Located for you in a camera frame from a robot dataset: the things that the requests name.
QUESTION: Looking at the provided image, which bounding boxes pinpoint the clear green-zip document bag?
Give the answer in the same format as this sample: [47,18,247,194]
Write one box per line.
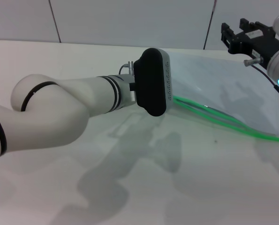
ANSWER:
[164,50,279,143]

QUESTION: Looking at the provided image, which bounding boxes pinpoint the thin dark right wrist cable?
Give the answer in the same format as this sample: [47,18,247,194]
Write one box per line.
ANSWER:
[251,64,279,96]

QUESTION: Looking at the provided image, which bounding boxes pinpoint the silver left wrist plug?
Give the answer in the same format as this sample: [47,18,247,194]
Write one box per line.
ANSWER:
[119,60,136,76]

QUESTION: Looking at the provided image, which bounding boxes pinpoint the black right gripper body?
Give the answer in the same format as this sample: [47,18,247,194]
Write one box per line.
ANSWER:
[232,22,279,61]

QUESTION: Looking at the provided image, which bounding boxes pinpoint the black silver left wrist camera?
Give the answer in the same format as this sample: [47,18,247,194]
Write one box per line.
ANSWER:
[133,47,173,117]

